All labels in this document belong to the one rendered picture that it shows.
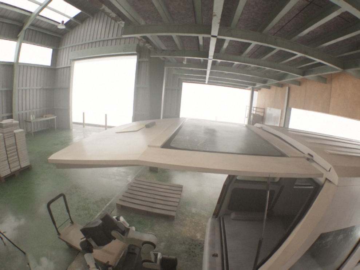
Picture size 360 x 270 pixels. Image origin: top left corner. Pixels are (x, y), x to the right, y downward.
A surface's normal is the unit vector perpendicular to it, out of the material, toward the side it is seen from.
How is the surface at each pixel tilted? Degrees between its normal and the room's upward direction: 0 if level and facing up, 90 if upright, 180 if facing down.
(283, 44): 90
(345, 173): 24
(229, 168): 3
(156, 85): 90
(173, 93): 90
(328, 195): 77
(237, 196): 90
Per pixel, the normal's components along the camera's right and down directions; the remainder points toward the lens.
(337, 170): 0.02, -0.80
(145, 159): 0.07, -0.96
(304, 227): -0.67, -0.12
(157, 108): -0.14, 0.22
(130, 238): 0.41, 0.28
